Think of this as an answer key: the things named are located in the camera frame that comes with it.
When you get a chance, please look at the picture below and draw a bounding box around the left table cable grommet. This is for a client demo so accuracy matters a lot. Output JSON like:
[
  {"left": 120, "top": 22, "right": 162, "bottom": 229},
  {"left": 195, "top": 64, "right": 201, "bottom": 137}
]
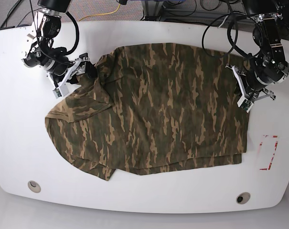
[{"left": 28, "top": 181, "right": 41, "bottom": 193}]

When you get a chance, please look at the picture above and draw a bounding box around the red tape rectangle marking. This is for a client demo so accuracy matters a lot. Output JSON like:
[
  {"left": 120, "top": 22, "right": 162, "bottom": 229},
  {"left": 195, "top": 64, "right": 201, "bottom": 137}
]
[{"left": 256, "top": 135, "right": 279, "bottom": 171}]

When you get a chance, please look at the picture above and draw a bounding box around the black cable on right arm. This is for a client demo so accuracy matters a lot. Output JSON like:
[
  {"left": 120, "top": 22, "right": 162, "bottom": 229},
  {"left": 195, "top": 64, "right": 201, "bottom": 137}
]
[{"left": 28, "top": 0, "right": 73, "bottom": 70}]

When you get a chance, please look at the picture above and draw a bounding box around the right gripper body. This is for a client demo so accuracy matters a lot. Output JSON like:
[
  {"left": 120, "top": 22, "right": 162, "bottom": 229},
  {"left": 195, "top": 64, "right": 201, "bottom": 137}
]
[{"left": 47, "top": 52, "right": 90, "bottom": 89}]

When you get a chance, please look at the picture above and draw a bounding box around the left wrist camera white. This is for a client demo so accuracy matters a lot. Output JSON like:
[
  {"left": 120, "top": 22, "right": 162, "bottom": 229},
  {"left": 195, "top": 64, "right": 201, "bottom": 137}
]
[{"left": 237, "top": 95, "right": 254, "bottom": 113}]

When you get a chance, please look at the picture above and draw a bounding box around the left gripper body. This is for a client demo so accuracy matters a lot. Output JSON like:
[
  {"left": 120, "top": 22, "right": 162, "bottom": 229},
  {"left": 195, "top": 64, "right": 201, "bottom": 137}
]
[{"left": 226, "top": 63, "right": 277, "bottom": 103}]

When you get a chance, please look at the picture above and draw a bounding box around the right table cable grommet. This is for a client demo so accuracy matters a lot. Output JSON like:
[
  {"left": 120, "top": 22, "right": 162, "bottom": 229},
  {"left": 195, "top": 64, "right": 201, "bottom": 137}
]
[{"left": 236, "top": 192, "right": 251, "bottom": 205}]

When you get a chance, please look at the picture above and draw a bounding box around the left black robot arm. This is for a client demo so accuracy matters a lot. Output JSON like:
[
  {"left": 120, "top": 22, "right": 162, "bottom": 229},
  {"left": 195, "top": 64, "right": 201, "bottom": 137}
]
[{"left": 223, "top": 0, "right": 289, "bottom": 112}]

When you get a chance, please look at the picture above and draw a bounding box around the yellow cable on floor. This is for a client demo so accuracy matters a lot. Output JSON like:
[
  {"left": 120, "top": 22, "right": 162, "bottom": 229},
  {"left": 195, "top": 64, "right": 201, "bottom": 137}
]
[{"left": 78, "top": 1, "right": 122, "bottom": 22}]

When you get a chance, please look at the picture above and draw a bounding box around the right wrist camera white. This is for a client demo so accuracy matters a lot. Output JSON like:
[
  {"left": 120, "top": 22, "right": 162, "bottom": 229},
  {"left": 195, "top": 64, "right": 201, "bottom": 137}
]
[{"left": 53, "top": 84, "right": 69, "bottom": 99}]

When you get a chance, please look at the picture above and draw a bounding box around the camouflage t-shirt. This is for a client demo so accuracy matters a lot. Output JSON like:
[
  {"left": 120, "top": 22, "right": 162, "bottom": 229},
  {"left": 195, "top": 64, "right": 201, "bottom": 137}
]
[{"left": 45, "top": 43, "right": 249, "bottom": 181}]

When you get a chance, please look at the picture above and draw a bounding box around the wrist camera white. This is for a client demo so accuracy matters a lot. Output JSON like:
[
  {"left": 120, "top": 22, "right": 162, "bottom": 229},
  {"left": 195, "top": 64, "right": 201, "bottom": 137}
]
[
  {"left": 53, "top": 84, "right": 69, "bottom": 99},
  {"left": 237, "top": 95, "right": 254, "bottom": 113}
]

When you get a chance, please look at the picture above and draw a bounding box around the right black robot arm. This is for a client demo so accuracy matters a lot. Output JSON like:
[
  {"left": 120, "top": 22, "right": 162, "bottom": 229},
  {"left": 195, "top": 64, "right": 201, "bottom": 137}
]
[{"left": 21, "top": 0, "right": 97, "bottom": 96}]

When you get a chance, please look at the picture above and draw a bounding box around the table cable grommet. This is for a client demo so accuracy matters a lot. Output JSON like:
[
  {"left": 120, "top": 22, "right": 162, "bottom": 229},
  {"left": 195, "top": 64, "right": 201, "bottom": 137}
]
[
  {"left": 236, "top": 192, "right": 251, "bottom": 205},
  {"left": 28, "top": 181, "right": 41, "bottom": 193}
]

